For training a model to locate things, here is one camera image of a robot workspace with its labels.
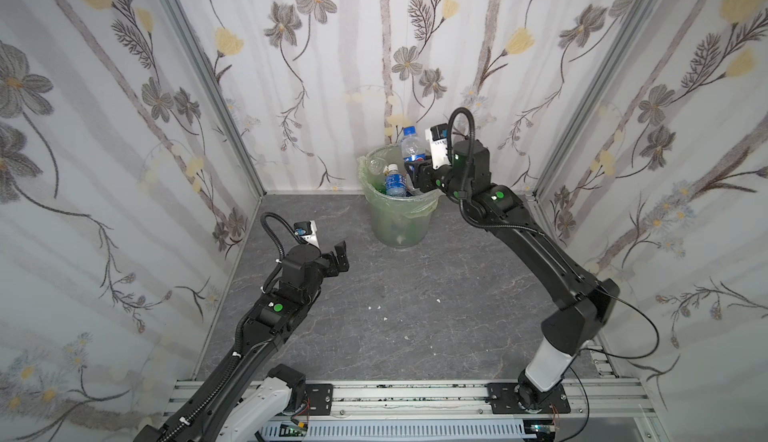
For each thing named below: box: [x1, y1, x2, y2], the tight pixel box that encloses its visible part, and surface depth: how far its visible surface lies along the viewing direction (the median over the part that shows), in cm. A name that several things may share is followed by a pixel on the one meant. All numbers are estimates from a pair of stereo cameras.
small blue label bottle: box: [401, 126, 427, 162], surface depth 73 cm
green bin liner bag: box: [357, 144, 440, 220], surface depth 88 cm
